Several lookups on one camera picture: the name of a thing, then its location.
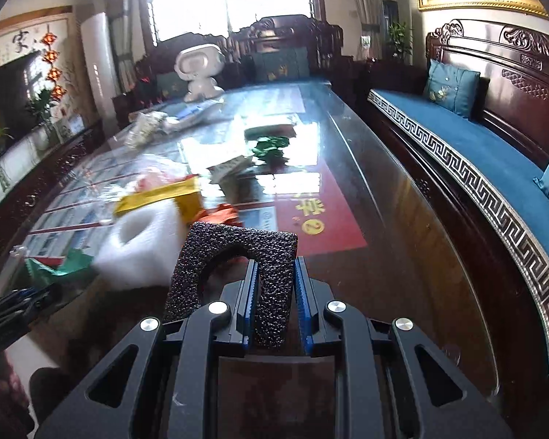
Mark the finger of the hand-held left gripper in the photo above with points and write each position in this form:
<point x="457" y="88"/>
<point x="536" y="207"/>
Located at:
<point x="23" y="296"/>

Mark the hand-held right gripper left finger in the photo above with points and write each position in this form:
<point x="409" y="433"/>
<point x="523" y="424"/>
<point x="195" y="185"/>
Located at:
<point x="250" y="311"/>

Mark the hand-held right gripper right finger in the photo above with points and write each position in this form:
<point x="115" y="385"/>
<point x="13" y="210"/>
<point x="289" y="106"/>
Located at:
<point x="304" y="311"/>

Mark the black foam piece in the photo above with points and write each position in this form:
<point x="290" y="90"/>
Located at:
<point x="274" y="247"/>

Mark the red foam piece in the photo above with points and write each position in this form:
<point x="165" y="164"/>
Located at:
<point x="219" y="214"/>

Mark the green plastic bag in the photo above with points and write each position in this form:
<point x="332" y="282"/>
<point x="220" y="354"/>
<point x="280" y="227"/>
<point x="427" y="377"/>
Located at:
<point x="68" y="263"/>

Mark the red printed sheet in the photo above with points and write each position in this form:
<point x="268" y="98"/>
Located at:
<point x="329" y="210"/>

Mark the white foam net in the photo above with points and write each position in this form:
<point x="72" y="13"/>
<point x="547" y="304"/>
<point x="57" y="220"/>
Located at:
<point x="155" y="260"/>

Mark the dark wooden television cabinet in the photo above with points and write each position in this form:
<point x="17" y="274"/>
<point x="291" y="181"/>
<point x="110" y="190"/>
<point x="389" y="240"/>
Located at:
<point x="36" y="178"/>

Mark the dark wooden table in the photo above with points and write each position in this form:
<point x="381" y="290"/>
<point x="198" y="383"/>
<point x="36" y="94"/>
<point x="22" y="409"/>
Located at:
<point x="393" y="219"/>

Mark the crumpled printed paper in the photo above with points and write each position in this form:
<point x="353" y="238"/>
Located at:
<point x="231" y="169"/>

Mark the green crumpled paper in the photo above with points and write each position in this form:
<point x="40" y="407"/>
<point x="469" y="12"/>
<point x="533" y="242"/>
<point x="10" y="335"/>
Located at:
<point x="270" y="148"/>

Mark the clear plastic bag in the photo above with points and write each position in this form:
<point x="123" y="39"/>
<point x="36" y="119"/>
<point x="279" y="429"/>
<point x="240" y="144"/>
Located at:
<point x="155" y="169"/>

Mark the white paper stack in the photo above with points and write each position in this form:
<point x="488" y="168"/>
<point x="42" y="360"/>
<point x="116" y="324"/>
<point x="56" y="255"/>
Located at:
<point x="270" y="125"/>

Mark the black television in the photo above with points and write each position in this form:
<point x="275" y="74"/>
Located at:
<point x="9" y="100"/>

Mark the clear plastic bags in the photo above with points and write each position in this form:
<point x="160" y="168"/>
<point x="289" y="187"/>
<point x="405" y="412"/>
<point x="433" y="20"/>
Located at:
<point x="144" y="130"/>

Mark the blue white plastic packet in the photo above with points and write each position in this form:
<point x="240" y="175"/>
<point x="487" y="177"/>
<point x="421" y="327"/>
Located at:
<point x="192" y="112"/>

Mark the red knot decoration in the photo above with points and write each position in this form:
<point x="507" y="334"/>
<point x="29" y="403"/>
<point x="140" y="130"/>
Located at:
<point x="52" y="66"/>

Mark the blue seat cushion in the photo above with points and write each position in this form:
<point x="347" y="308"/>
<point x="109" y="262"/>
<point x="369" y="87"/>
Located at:
<point x="485" y="155"/>

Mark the white standing air conditioner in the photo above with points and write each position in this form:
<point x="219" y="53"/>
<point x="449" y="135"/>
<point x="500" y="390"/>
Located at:
<point x="98" y="68"/>

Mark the teal chair cushion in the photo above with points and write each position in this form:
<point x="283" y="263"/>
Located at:
<point x="281" y="64"/>

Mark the white robot figure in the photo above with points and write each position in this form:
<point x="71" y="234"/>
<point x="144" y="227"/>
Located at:
<point x="199" y="66"/>

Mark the carved wooden armchair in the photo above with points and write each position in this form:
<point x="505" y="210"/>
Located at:
<point x="293" y="32"/>

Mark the potted green plant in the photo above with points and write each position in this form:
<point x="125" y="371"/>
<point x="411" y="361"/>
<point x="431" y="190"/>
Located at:
<point x="399" y="39"/>

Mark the carved wooden sofa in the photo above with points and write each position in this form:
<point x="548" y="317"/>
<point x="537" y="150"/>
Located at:
<point x="521" y="82"/>

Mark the patterned curtain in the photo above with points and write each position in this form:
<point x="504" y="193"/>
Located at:
<point x="361" y="0"/>

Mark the calligraphy wall art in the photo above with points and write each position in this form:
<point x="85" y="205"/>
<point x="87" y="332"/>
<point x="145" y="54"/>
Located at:
<point x="18" y="39"/>

